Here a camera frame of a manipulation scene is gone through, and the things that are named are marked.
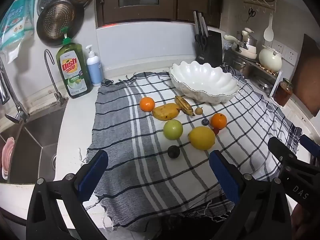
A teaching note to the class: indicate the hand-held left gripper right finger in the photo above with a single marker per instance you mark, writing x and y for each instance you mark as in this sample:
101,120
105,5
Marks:
225,177

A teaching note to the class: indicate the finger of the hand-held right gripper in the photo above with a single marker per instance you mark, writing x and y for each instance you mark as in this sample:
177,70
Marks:
277,147
311,146

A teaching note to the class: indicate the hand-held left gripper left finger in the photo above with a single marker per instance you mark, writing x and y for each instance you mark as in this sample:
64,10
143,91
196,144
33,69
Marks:
92,177

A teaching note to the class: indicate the yellow lemon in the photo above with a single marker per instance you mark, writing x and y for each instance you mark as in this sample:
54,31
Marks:
201,138

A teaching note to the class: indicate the small red fruit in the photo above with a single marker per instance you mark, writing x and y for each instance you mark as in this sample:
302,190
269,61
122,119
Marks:
216,131

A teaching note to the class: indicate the orange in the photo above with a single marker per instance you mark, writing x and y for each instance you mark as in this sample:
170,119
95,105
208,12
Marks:
218,120
147,104

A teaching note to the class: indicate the green apple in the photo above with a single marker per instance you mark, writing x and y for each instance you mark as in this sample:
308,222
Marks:
173,129

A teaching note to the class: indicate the small brown longan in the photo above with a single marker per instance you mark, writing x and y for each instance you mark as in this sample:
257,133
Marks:
199,110

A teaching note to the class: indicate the spotted banana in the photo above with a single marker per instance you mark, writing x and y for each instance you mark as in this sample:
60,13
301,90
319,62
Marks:
184,105

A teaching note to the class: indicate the yellow mango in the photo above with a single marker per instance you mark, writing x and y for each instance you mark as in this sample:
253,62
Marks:
166,111

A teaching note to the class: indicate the white scalloped bowl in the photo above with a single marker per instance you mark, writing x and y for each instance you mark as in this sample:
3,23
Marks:
207,80

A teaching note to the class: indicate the grey white checked cloth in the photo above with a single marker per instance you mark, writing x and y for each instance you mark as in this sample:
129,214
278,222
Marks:
140,175

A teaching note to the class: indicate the glass jar of sauce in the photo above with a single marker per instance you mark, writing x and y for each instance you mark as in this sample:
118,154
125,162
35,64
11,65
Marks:
282,93

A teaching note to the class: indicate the grey metal shelf rack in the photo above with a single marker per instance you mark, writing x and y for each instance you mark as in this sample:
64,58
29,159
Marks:
276,85

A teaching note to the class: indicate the glass pot lid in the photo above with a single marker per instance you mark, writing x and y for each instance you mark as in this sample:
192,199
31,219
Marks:
263,85

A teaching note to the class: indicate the steel sink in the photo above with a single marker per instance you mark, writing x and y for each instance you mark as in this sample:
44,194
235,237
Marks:
32,150

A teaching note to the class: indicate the brown cutting board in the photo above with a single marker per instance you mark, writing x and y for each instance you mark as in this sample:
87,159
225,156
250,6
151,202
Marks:
307,80

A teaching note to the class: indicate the brown patterned trivet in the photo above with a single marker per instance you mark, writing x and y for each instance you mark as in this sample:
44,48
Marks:
262,67

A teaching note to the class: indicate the cream kettle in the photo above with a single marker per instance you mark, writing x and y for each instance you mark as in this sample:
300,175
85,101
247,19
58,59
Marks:
270,60

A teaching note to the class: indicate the pink sink strainer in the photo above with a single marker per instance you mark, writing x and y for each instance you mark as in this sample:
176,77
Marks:
7,155

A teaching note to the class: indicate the steel stock pot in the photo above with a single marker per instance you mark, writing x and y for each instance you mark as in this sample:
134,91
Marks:
241,66

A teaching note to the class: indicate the blue white pump bottle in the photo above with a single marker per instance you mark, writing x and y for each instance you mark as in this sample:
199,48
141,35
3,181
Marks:
93,71

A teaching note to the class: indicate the thin gooseneck tap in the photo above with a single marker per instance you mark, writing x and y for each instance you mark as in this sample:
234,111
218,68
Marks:
53,78

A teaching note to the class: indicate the green dish soap bottle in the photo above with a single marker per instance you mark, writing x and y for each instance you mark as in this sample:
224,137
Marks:
73,72

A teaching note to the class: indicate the chrome kitchen faucet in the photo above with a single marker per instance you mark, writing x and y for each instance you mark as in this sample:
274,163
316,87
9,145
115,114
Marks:
15,103

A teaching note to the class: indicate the cream saucepan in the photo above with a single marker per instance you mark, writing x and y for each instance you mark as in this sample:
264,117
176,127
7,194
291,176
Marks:
251,42

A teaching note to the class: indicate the white rice paddle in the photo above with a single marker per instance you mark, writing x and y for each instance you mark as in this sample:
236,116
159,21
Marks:
268,33

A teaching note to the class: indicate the cream frying pan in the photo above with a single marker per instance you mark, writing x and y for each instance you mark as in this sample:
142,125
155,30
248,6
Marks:
231,38

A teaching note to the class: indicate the black knife block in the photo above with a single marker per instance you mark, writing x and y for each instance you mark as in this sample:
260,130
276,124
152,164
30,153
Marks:
212,47

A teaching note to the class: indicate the black kitchen scissors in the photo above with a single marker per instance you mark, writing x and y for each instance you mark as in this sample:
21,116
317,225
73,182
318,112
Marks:
201,41

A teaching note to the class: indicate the hanging black scissors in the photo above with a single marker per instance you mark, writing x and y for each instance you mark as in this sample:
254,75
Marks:
251,13

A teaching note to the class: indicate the perforated strainer pan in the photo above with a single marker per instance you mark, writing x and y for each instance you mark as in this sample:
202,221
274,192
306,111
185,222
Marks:
56,21

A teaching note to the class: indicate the teal white plastic packet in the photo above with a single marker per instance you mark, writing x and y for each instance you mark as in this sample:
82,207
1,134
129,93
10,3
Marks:
17,22

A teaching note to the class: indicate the white wall socket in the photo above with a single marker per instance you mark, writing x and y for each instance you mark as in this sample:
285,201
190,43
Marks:
268,44
278,47
291,55

